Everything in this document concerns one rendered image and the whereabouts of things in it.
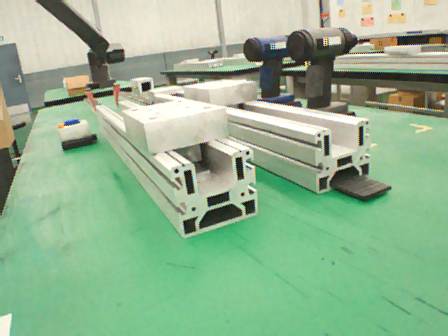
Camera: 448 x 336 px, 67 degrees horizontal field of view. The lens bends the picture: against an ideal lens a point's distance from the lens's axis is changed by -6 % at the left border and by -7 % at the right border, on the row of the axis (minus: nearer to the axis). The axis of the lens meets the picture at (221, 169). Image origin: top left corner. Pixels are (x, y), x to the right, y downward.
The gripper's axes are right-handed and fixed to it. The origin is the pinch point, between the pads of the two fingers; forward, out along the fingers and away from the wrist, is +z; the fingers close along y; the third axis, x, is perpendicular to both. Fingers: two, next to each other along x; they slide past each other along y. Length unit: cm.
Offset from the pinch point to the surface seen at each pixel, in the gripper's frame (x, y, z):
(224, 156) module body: -96, 3, -2
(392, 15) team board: 116, 282, -27
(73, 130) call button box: -34.3, -12.9, 0.7
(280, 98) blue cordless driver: -57, 37, 0
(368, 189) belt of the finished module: -103, 19, 5
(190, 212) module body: -98, -3, 3
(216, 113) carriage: -91, 5, -6
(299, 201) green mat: -98, 12, 6
